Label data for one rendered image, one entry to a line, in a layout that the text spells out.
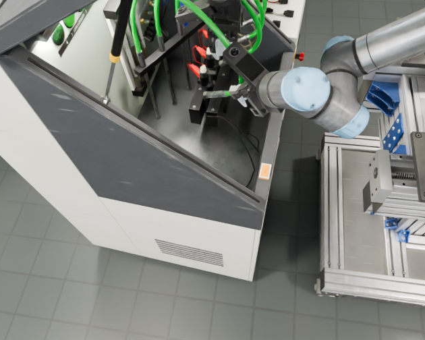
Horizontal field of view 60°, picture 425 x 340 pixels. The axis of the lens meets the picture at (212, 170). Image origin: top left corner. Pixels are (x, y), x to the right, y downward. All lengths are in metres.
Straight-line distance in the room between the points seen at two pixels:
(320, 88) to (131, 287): 1.61
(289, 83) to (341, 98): 0.11
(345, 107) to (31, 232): 1.97
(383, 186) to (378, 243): 0.83
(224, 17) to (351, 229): 1.28
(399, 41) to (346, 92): 0.12
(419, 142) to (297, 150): 1.23
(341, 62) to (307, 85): 0.16
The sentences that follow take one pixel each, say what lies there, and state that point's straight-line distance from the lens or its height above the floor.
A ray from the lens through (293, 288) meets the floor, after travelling 2.02.
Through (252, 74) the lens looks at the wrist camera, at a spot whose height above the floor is 1.36.
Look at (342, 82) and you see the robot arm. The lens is 0.78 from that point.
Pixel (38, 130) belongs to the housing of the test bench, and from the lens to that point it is 1.08.
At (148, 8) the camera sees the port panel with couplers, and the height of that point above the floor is 1.09.
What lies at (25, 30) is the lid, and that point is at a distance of 0.73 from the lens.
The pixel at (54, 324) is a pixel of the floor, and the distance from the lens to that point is 2.16.
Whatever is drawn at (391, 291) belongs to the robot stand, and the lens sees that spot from 1.91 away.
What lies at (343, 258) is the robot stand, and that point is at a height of 0.23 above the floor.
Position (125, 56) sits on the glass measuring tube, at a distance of 1.29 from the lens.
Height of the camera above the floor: 1.95
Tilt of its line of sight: 60 degrees down
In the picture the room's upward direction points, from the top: 6 degrees counter-clockwise
